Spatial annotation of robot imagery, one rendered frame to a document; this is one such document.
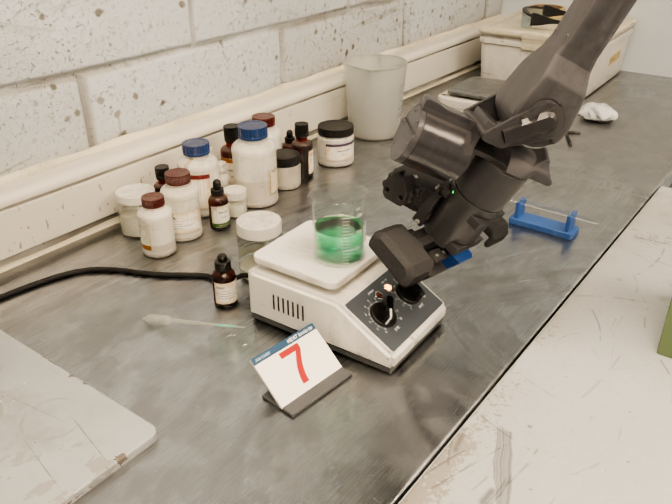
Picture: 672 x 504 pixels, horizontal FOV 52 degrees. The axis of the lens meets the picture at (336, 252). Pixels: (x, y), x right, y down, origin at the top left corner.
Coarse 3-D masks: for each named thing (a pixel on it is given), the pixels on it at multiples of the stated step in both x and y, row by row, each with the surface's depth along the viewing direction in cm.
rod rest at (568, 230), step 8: (520, 208) 106; (512, 216) 107; (520, 216) 107; (528, 216) 107; (536, 216) 107; (568, 216) 101; (520, 224) 106; (528, 224) 105; (536, 224) 104; (544, 224) 104; (552, 224) 104; (560, 224) 104; (568, 224) 101; (544, 232) 104; (552, 232) 103; (560, 232) 102; (568, 232) 102; (576, 232) 103
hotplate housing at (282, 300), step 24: (264, 288) 80; (288, 288) 77; (312, 288) 76; (360, 288) 77; (264, 312) 81; (288, 312) 79; (312, 312) 77; (336, 312) 74; (336, 336) 76; (360, 336) 74; (360, 360) 76; (384, 360) 73
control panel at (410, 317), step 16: (368, 288) 77; (384, 288) 78; (352, 304) 75; (368, 304) 76; (400, 304) 78; (416, 304) 79; (432, 304) 80; (368, 320) 74; (400, 320) 76; (416, 320) 77; (384, 336) 74; (400, 336) 75
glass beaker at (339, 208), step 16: (320, 192) 78; (336, 192) 79; (352, 192) 78; (368, 192) 75; (320, 208) 74; (336, 208) 73; (352, 208) 74; (320, 224) 75; (336, 224) 74; (352, 224) 74; (320, 240) 76; (336, 240) 75; (352, 240) 75; (320, 256) 77; (336, 256) 76; (352, 256) 76
